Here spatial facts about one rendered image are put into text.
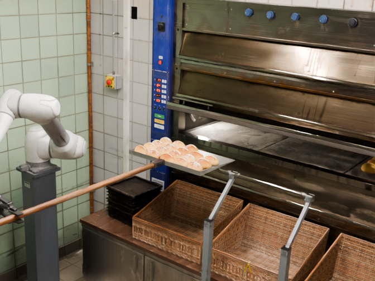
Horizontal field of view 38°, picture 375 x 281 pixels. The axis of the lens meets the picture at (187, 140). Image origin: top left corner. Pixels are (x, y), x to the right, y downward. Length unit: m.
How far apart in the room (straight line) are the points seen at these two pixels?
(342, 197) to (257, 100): 0.77
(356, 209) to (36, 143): 1.98
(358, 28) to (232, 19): 0.79
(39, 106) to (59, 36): 1.23
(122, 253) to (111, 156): 0.94
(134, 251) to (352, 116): 1.61
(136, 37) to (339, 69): 1.51
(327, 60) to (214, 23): 0.80
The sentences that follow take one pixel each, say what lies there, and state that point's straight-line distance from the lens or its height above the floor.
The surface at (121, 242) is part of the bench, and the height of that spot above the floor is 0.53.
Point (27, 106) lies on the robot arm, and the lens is 2.97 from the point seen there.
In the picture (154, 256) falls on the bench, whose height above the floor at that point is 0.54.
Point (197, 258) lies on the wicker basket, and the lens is 3.33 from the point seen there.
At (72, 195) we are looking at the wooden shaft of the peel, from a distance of 2.71.
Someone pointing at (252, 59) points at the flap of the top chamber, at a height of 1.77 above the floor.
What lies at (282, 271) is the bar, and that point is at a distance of 2.87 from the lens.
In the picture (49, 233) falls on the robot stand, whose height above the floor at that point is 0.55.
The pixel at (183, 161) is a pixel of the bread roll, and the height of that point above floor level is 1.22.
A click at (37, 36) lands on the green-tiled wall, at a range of 3.97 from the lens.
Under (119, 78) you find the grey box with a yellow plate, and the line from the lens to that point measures 4.04.
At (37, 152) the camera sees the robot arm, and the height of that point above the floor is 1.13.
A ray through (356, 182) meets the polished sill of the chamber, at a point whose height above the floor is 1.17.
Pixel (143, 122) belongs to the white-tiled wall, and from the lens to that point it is 3.98.
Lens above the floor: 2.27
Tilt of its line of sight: 17 degrees down
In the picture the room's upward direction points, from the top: 2 degrees clockwise
